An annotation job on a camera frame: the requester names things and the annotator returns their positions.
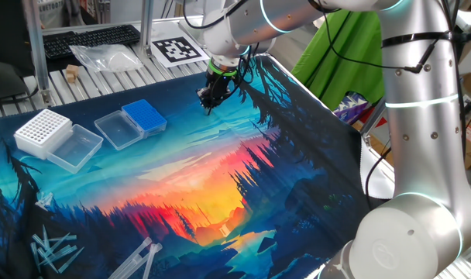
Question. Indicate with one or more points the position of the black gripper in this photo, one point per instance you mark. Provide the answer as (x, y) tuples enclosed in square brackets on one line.
[(220, 85)]

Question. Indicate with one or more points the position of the medium translucent pipette tip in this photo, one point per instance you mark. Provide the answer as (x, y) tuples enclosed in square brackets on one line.
[(45, 238), (65, 237), (57, 244), (73, 259), (61, 252), (38, 240), (49, 263), (35, 257)]

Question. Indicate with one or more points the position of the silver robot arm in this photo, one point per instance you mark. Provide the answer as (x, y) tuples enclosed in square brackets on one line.
[(421, 155)]

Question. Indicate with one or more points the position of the blue pipette tip rack box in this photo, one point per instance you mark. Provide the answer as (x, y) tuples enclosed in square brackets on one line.
[(144, 114)]

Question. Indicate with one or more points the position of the large clear pipette tip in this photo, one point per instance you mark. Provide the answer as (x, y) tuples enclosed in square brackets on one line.
[(133, 265), (154, 255), (142, 246)]

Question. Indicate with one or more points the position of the white pipette tip rack box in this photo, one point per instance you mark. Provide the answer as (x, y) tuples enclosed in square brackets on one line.
[(42, 129)]

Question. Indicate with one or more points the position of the clear pipette tip bundle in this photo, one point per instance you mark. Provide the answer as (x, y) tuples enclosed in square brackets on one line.
[(45, 200)]

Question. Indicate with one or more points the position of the black white fiducial marker sheet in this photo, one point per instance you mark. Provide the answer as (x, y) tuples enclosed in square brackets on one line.
[(177, 49)]

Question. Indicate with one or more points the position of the printed forest sunset cloth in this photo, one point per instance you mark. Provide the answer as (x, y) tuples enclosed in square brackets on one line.
[(181, 155)]

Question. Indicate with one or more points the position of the clear plastic bag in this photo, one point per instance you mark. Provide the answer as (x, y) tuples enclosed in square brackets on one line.
[(107, 58)]

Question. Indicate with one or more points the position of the green fabric sheet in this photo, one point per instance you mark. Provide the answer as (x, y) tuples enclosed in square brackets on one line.
[(336, 69)]

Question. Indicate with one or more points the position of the black computer keyboard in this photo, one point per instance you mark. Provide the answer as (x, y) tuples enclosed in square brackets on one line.
[(92, 40)]

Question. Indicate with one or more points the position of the purple patterned box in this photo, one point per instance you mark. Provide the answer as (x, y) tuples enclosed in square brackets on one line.
[(349, 106)]

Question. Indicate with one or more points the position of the small wooden block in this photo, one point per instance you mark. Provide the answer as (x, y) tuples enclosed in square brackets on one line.
[(72, 70)]

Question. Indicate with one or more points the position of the dark grey case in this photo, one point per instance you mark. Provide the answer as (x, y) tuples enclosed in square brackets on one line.
[(7, 83)]

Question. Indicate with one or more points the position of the black monitor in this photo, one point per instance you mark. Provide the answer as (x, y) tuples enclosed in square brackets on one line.
[(7, 35)]

